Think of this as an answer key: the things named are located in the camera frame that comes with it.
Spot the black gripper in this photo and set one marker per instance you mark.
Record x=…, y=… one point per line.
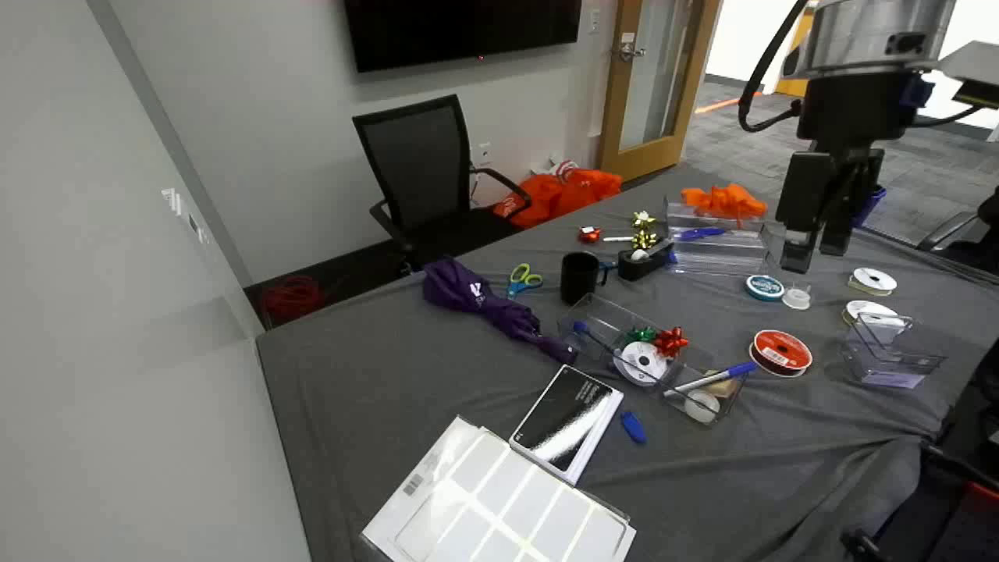
x=854, y=105

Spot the blue marker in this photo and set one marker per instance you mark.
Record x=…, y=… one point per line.
x=714, y=379

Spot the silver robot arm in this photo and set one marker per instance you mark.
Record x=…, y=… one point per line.
x=880, y=32

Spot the clear compartment container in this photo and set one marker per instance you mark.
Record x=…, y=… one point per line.
x=667, y=364

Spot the blue marker cap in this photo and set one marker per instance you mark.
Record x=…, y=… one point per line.
x=633, y=430

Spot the white ribbon spool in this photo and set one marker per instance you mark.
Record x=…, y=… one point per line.
x=873, y=279
x=869, y=309

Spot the small white disc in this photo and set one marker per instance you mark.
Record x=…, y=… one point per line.
x=798, y=298

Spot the teal ribbon spool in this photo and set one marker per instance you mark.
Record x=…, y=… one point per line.
x=765, y=284

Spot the orange ribbon pile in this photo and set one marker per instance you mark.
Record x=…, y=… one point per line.
x=727, y=202

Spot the clear plastic bag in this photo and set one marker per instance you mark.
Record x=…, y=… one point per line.
x=728, y=252

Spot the red ribbon spool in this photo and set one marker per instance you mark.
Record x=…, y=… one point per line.
x=783, y=350

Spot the clear acrylic box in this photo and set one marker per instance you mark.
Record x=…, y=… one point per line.
x=894, y=361

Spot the gold gift bow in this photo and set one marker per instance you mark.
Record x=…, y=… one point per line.
x=643, y=230

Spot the black tape dispenser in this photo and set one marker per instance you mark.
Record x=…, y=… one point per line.
x=643, y=265

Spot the wooden door with glass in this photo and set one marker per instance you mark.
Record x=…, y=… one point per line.
x=667, y=84

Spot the green gift bow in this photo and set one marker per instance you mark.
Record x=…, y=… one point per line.
x=637, y=335

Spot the silver round tin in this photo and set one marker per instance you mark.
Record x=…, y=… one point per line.
x=700, y=408

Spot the small red gift bow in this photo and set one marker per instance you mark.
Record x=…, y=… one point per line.
x=592, y=236

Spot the white tape roll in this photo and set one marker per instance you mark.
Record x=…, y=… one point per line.
x=641, y=364

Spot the black cup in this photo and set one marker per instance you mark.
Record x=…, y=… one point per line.
x=578, y=279

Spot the orange bag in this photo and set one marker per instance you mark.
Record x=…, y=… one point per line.
x=564, y=196

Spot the blue green scissors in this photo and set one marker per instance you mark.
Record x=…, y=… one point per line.
x=523, y=279

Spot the purple folded umbrella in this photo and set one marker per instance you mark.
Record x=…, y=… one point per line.
x=479, y=298

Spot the black mesh office chair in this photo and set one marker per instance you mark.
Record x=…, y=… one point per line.
x=423, y=168

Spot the gray tablecloth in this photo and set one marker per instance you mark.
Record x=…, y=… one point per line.
x=437, y=375

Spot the white label sheet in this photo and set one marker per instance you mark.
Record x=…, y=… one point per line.
x=500, y=504

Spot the red object on floor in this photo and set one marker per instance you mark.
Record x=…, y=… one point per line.
x=295, y=298

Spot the black wall television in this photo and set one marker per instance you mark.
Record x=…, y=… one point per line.
x=457, y=28

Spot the white wall plate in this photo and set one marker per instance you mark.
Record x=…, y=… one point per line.
x=173, y=197

